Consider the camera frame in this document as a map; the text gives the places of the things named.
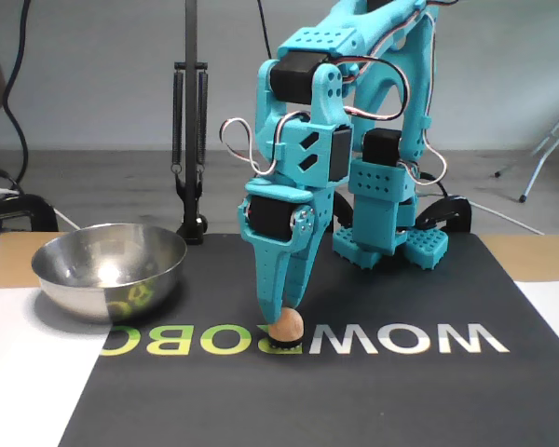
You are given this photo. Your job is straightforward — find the black mat with WOWROBO print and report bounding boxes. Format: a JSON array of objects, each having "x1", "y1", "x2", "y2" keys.
[{"x1": 57, "y1": 232, "x2": 559, "y2": 447}]

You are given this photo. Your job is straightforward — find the orange ball with black base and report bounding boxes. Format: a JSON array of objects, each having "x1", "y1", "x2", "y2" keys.
[{"x1": 268, "y1": 306, "x2": 306, "y2": 351}]

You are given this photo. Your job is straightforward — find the black hanging cable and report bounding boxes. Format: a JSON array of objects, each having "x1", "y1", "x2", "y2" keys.
[{"x1": 257, "y1": 0, "x2": 280, "y2": 61}]

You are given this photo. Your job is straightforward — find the metal bowl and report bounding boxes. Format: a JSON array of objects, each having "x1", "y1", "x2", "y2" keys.
[{"x1": 31, "y1": 223, "x2": 188, "y2": 326}]

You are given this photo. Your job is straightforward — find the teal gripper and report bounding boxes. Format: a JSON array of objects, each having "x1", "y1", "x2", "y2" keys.
[{"x1": 237, "y1": 179, "x2": 336, "y2": 326}]

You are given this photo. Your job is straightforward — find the white metal tripod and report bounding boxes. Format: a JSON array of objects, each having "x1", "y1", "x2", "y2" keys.
[{"x1": 493, "y1": 95, "x2": 559, "y2": 204}]

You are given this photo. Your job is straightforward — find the white thin cable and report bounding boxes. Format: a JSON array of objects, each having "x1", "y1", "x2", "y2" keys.
[{"x1": 50, "y1": 207, "x2": 83, "y2": 232}]

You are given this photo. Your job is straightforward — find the white cable on floor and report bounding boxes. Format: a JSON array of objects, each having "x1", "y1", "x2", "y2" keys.
[{"x1": 470, "y1": 199, "x2": 544, "y2": 234}]

